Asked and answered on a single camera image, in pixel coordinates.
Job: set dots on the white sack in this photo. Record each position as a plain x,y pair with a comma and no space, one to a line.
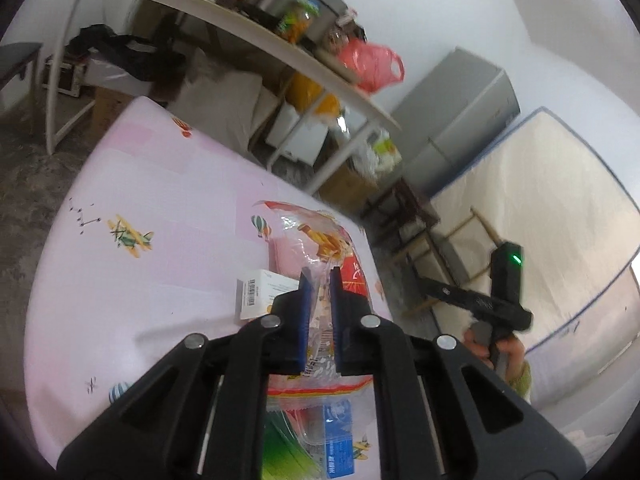
225,100

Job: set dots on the pink printed tablecloth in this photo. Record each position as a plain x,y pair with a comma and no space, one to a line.
150,260

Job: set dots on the wooden chair with grey seat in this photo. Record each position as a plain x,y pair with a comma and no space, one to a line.
457,260

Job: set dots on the dark wooden stool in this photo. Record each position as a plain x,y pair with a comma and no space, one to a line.
405,200

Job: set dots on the brown cardboard box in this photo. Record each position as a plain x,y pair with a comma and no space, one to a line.
345,187

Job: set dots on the pink plastic bag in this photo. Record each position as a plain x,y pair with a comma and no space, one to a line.
370,62

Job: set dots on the silver tool case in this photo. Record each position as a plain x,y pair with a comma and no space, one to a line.
62,77

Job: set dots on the jar with orange contents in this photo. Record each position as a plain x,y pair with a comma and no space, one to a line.
295,22

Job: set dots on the white side table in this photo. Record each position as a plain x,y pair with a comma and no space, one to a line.
280,42

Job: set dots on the cream mattress with blue edge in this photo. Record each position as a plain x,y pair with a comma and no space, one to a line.
550,195

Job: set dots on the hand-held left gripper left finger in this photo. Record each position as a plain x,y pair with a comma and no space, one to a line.
305,310

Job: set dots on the clear printed snack bag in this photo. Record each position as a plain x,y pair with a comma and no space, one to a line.
325,245

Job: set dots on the blue and white carton box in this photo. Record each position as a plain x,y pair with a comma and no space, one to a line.
337,440

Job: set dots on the green and white packet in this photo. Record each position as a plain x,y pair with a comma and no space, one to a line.
387,150

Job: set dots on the person's right hand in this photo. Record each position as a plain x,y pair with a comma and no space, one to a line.
512,352

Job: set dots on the green plastic bottle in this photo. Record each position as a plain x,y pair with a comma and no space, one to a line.
282,452

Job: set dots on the wooden chair with black seat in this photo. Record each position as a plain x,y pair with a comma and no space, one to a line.
15,60

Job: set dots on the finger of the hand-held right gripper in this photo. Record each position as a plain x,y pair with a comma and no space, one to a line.
450,292

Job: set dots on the yellow plastic bag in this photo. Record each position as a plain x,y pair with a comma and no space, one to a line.
305,90

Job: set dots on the white box with barcode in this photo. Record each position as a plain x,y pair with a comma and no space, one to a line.
260,292

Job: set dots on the grey refrigerator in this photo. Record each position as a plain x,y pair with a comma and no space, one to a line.
450,105

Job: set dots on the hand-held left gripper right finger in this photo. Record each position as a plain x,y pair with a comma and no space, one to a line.
337,310

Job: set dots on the black clothes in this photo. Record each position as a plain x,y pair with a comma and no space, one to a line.
130,55

